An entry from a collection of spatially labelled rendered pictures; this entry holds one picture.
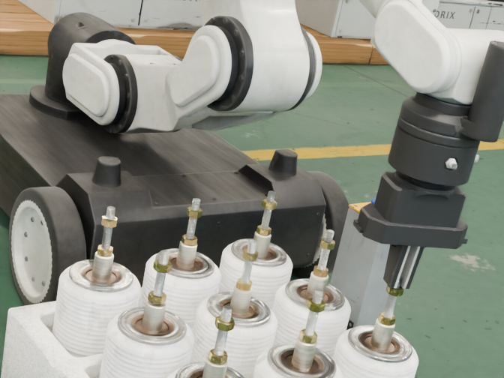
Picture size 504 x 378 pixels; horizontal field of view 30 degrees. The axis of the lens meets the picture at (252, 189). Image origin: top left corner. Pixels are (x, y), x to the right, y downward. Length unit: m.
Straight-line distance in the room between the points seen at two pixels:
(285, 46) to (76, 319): 0.54
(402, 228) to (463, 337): 0.76
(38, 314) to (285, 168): 0.64
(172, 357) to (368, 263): 0.39
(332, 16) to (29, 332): 2.69
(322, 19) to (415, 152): 2.76
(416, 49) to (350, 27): 2.76
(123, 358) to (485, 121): 0.44
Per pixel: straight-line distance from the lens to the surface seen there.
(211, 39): 1.39
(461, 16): 4.12
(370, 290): 1.31
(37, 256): 1.51
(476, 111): 0.96
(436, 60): 0.94
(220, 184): 1.63
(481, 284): 1.98
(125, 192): 1.48
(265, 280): 1.22
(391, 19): 0.98
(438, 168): 0.98
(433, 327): 1.75
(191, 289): 1.15
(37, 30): 2.96
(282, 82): 1.41
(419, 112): 0.97
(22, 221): 1.55
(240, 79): 1.37
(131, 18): 3.17
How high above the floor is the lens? 0.77
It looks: 21 degrees down
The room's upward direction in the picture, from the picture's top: 12 degrees clockwise
